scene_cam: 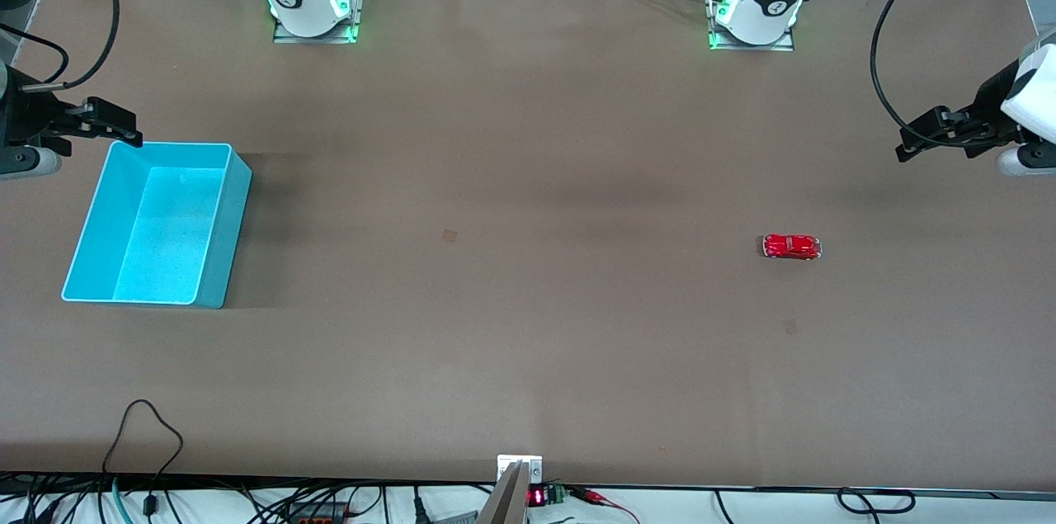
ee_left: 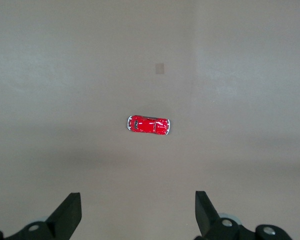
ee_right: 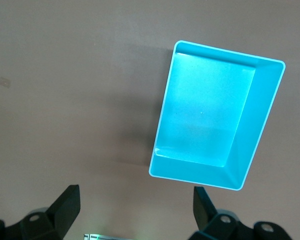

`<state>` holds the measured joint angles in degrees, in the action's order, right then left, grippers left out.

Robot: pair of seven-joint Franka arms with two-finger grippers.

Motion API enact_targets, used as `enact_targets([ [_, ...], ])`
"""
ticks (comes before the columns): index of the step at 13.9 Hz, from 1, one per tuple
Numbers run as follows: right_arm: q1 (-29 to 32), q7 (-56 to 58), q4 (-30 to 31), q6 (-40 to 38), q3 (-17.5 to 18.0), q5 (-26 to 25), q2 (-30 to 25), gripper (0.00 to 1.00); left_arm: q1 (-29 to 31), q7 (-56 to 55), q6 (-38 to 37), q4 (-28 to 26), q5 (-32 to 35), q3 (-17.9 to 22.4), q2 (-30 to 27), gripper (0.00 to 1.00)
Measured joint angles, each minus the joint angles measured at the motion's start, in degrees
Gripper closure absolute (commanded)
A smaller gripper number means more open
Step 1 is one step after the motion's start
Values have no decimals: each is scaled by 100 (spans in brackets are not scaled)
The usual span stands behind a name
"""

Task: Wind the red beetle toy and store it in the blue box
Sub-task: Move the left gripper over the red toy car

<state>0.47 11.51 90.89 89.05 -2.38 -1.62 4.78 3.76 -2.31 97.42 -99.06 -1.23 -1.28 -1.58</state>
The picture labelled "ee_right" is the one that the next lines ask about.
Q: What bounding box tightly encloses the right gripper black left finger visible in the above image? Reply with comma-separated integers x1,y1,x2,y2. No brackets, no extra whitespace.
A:
0,184,81,240

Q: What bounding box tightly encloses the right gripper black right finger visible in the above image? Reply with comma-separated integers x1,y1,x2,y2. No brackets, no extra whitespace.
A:
188,186,294,240

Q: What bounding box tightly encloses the blue plastic box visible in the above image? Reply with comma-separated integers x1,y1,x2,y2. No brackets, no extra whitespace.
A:
148,39,287,192

